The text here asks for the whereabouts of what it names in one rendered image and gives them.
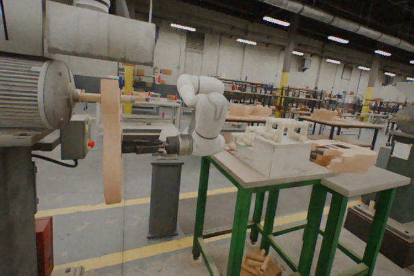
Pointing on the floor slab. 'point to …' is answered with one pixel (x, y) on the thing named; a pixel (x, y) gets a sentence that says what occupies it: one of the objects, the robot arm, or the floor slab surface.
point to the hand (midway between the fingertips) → (122, 146)
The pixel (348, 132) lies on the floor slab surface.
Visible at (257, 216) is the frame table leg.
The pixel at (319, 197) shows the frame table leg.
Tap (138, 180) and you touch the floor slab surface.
